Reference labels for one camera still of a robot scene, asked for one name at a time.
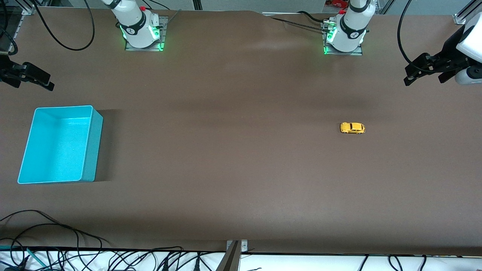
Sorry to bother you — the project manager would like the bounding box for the yellow beetle toy car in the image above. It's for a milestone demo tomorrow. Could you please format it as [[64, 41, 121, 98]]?
[[340, 122, 366, 134]]

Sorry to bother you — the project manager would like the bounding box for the teal plastic storage bin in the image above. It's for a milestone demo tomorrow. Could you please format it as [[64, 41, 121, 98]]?
[[17, 105, 104, 185]]

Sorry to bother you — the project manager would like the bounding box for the brown table cover mat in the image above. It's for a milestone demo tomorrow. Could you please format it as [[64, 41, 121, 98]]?
[[0, 7, 482, 256]]

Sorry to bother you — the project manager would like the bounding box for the aluminium frame profile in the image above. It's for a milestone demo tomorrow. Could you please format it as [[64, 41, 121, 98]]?
[[454, 0, 482, 25], [15, 0, 51, 16]]

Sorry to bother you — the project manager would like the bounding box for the black curved base cable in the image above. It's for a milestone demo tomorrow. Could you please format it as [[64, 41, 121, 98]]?
[[297, 11, 334, 24]]

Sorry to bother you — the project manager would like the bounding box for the black braided base cable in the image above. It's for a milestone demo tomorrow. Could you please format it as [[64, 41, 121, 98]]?
[[269, 17, 328, 32]]

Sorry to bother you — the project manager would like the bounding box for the black looped cable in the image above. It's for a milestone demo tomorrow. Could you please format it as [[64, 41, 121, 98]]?
[[0, 224, 81, 271], [0, 209, 111, 249]]

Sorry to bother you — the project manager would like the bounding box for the thin black base cable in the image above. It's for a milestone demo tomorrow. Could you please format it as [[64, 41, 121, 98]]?
[[145, 0, 171, 11]]

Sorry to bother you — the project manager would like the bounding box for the thin grey base cable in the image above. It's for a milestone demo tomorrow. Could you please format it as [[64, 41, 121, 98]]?
[[164, 9, 182, 27]]

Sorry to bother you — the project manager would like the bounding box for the small metal bracket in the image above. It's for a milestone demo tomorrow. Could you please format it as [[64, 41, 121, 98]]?
[[226, 240, 249, 253]]

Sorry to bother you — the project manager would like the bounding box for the aluminium camera pole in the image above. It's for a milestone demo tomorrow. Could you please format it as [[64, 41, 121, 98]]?
[[215, 241, 241, 271]]

